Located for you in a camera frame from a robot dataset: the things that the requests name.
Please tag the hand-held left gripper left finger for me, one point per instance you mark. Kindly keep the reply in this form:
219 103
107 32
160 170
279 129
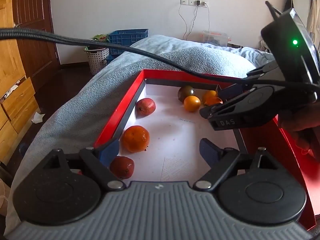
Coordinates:
108 151

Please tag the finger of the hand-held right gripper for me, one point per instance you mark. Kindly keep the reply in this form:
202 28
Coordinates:
228 92
225 115

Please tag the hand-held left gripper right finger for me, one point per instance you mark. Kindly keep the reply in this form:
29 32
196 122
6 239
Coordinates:
208 151

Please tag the red tomato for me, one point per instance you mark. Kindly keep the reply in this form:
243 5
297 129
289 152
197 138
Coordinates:
122 167
145 106

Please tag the large orange tangerine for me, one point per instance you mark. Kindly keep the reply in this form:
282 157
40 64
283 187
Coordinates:
135 139

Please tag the red box with white liner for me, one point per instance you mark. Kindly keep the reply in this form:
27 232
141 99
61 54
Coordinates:
116 113

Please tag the dark green-brown tomato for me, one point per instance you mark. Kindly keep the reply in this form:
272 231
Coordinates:
185 93

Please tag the person's right hand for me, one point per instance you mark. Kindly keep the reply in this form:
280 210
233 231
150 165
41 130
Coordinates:
300 122

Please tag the beige hanging garment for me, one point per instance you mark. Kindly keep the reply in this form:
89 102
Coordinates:
313 15

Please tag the clear plastic storage box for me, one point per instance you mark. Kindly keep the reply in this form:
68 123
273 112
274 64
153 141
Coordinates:
216 38

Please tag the grey-blue fleece blanket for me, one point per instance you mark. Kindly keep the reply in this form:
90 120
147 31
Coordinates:
75 100

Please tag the crumpled white tissue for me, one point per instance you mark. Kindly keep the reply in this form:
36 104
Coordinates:
37 118

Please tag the light blue quilt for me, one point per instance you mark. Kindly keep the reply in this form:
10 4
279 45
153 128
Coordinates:
162 42

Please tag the blue plastic crate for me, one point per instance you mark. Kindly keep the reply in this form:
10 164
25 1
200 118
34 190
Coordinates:
111 59
127 38

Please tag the white perforated basket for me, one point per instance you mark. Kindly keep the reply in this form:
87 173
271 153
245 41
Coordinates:
97 60

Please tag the green bag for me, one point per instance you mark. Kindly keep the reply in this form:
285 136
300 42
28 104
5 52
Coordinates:
100 38

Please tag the light wooden cabinet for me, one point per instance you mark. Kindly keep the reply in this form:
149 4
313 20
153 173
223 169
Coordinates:
10 67

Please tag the dark brown wooden door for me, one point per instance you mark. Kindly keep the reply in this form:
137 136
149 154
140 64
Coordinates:
32 10

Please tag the white wall socket strip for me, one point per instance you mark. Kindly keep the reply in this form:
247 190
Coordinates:
190 2

